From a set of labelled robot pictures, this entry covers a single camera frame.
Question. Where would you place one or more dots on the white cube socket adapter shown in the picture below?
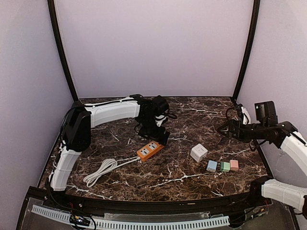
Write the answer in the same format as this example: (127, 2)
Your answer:
(198, 152)

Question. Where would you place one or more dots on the pink plug adapter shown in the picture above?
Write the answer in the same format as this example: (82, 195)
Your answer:
(234, 165)

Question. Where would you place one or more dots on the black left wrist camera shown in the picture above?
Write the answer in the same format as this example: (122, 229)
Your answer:
(161, 108)

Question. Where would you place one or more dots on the green plug adapter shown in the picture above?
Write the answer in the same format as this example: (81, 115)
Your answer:
(225, 166)

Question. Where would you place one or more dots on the blue plug adapter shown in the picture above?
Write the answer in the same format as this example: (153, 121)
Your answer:
(211, 166)

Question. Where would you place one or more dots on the black front table rail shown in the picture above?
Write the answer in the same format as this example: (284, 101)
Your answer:
(232, 204)

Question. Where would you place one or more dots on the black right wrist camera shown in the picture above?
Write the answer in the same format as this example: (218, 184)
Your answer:
(266, 113)

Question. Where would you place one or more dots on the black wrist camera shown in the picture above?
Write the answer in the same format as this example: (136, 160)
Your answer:
(266, 113)
(161, 108)

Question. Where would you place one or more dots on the black frame post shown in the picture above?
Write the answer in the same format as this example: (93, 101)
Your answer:
(248, 48)
(60, 48)

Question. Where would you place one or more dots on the left black frame post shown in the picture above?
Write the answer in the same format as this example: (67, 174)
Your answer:
(60, 48)

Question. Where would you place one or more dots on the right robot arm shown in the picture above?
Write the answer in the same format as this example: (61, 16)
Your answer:
(285, 137)

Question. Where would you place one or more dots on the orange power strip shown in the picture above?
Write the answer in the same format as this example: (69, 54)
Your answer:
(149, 150)

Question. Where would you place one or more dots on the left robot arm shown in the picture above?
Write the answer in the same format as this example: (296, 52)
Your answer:
(75, 132)

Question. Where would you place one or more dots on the right black frame post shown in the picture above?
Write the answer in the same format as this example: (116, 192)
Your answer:
(248, 48)

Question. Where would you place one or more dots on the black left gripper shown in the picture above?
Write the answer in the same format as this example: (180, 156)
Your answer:
(155, 131)

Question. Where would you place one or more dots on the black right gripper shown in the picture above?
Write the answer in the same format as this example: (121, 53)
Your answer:
(234, 128)

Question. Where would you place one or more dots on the white slotted cable duct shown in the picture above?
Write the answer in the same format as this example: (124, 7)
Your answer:
(131, 222)

